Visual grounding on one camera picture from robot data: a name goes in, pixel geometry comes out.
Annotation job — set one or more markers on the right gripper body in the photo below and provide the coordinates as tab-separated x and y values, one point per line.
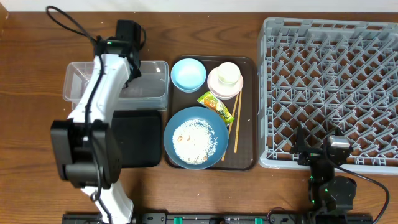
311	155

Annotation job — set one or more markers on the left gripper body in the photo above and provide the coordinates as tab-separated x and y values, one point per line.
137	74

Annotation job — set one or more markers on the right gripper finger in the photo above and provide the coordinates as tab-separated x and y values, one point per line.
338	132
299	146

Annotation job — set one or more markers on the wooden chopstick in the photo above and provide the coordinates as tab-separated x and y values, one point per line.
238	123
230	126

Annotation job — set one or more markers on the green orange snack wrapper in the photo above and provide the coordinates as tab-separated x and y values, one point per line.
210	101

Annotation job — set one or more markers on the cream cup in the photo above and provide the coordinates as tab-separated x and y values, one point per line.
228	73

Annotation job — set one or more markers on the dark blue plate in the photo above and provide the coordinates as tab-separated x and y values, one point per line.
196	112

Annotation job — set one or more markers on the rice food waste pile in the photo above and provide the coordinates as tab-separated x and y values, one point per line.
194	141

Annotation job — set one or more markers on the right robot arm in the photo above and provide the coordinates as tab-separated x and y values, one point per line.
331	195

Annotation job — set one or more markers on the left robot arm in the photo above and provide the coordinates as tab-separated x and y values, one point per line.
86	151

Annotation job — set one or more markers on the grey dishwasher rack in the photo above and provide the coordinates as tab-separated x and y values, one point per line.
324	75

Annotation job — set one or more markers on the clear plastic bin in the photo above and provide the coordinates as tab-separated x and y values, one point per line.
148	92

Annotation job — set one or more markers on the light blue bowl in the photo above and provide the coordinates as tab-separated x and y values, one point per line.
188	75

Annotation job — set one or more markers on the black rectangular bin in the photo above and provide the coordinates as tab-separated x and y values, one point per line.
138	134

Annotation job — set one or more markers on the brown plastic tray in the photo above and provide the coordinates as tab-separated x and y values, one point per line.
246	156

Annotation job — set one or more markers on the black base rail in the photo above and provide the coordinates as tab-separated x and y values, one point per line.
161	218

